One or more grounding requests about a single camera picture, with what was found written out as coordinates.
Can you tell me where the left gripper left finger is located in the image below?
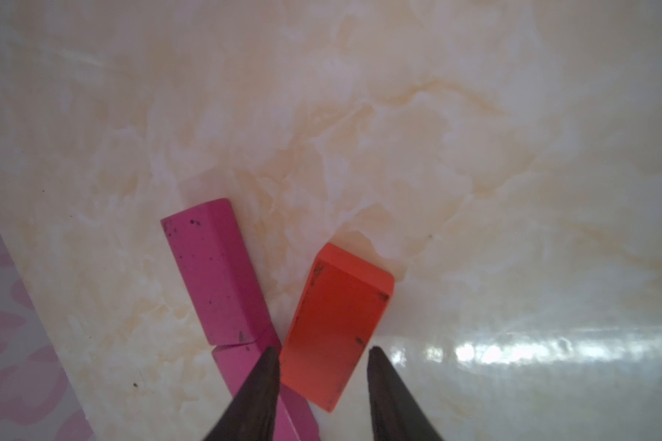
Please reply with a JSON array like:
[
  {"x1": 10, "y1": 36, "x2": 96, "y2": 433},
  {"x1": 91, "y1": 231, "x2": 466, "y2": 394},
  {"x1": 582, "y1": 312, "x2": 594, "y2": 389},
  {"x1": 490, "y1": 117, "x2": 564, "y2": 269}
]
[{"x1": 204, "y1": 347, "x2": 281, "y2": 441}]

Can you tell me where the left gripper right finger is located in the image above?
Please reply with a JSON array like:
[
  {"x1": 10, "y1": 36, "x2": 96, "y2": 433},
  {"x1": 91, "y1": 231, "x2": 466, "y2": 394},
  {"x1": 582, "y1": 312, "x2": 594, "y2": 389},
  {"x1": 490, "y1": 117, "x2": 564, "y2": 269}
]
[{"x1": 367, "y1": 347, "x2": 442, "y2": 441}]

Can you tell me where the magenta block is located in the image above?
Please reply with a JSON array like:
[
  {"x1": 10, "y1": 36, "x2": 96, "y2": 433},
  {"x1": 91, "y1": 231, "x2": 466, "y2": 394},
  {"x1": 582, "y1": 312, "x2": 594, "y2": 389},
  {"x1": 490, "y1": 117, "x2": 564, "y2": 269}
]
[
  {"x1": 205, "y1": 326, "x2": 321, "y2": 441},
  {"x1": 161, "y1": 198, "x2": 271, "y2": 347}
]

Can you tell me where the red block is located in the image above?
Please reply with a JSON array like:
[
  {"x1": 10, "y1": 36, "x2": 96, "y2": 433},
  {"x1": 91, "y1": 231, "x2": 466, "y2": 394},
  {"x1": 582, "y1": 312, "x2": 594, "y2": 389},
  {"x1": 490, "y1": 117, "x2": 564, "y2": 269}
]
[{"x1": 280, "y1": 244, "x2": 395, "y2": 413}]

